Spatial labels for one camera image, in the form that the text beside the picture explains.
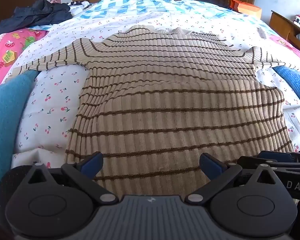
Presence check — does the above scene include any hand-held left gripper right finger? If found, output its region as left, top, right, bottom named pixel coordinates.
left=185, top=152, right=278, bottom=204

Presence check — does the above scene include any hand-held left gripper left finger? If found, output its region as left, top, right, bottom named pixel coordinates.
left=27, top=151, right=119, bottom=204

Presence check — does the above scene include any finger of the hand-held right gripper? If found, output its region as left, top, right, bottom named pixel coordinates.
left=237, top=156, right=300, bottom=175
left=259, top=150, right=300, bottom=163

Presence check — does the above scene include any beige brown striped sweater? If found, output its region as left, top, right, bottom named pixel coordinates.
left=11, top=25, right=294, bottom=197

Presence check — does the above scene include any blue knit cloth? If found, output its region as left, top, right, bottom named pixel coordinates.
left=274, top=65, right=300, bottom=150

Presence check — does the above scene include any white cherry print sheet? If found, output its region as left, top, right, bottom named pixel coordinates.
left=1, top=10, right=300, bottom=170

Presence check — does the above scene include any teal knit cloth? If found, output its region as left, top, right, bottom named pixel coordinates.
left=0, top=70, right=38, bottom=198

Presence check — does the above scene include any wooden bedside shelf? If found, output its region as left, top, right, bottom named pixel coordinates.
left=269, top=10, right=300, bottom=57

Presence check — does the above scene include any pink fruit print bedsheet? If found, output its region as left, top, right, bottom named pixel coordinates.
left=0, top=29, right=300, bottom=89

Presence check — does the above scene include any orange box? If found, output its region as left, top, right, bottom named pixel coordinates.
left=229, top=0, right=262, bottom=19

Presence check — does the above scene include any blue white checkered quilt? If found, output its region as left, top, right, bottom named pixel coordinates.
left=70, top=0, right=278, bottom=37

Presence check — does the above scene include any dark jacket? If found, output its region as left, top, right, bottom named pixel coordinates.
left=0, top=0, right=74, bottom=35

